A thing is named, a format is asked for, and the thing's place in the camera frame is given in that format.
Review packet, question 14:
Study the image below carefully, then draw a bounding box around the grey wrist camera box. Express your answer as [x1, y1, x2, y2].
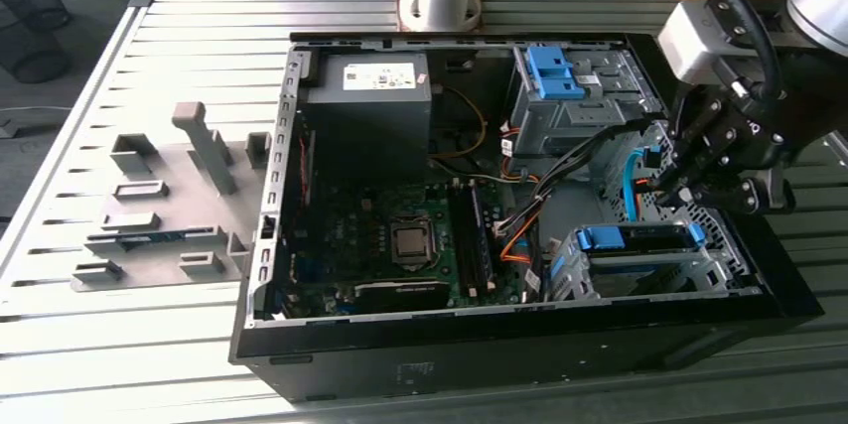
[656, 0, 762, 86]

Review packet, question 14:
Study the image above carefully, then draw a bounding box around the black cable bundle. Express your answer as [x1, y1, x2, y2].
[496, 118, 664, 237]

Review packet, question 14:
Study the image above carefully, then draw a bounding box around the metal disk bay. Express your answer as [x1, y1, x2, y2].
[545, 219, 760, 304]

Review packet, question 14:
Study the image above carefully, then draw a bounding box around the white floor cable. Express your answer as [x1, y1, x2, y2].
[0, 103, 73, 115]

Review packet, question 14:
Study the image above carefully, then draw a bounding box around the hard disk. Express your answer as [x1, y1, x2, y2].
[548, 222, 708, 296]

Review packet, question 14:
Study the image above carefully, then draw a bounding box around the light blue data wire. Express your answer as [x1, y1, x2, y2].
[620, 145, 661, 222]

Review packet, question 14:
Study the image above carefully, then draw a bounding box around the thin orange wire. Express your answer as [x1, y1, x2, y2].
[429, 85, 489, 162]

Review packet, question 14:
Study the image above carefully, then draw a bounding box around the grey metal drive cage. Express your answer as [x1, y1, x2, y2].
[509, 46, 664, 158]

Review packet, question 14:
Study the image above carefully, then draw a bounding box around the black open PC case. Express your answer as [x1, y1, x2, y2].
[228, 31, 826, 403]

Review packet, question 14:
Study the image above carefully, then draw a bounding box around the green motherboard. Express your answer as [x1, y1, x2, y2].
[284, 180, 530, 319]

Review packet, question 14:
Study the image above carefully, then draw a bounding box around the blue RAM stick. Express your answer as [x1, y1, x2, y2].
[468, 180, 498, 292]

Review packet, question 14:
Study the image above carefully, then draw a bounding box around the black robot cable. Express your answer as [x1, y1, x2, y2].
[668, 0, 786, 100]

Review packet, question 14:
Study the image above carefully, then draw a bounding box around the blue plastic drive latch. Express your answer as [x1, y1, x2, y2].
[526, 46, 590, 101]

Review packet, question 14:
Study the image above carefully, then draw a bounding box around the grey parts rack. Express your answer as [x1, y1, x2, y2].
[69, 100, 274, 295]

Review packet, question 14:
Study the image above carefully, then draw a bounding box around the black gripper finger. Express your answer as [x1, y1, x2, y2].
[673, 169, 774, 217]
[650, 92, 738, 203]

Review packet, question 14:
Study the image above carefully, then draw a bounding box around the grey Dell power supply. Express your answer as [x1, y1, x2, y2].
[305, 51, 436, 178]

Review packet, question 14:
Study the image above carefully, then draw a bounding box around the CPU socket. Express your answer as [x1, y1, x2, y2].
[386, 214, 440, 270]

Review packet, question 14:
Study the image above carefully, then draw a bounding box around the black RAM slot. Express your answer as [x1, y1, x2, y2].
[446, 179, 480, 297]

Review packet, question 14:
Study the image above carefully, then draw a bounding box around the silver CPU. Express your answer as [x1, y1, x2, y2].
[394, 223, 432, 255]

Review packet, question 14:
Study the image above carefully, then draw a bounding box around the black graphics card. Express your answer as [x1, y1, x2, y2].
[352, 278, 453, 312]

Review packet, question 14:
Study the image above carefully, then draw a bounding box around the black mesh wastebasket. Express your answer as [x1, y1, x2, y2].
[0, 0, 73, 85]

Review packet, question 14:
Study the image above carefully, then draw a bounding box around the orange wire bundle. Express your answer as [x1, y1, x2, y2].
[500, 222, 534, 266]

